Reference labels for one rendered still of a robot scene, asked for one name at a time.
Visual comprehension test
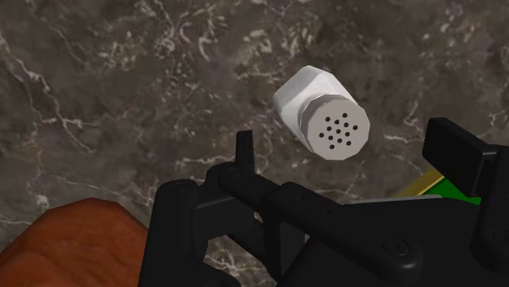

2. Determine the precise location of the white salt shaker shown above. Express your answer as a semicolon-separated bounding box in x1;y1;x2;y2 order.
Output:
272;65;371;161

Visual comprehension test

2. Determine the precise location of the green box with yellow edge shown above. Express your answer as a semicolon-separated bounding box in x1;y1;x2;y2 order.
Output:
392;166;483;206

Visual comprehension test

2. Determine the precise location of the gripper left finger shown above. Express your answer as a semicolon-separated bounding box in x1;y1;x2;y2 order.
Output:
138;130;425;287

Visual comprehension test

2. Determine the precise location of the reddish brown wooden block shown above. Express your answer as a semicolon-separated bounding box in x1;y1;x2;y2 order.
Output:
0;197;149;287

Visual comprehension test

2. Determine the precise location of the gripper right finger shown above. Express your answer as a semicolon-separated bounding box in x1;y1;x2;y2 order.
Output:
422;117;509;279

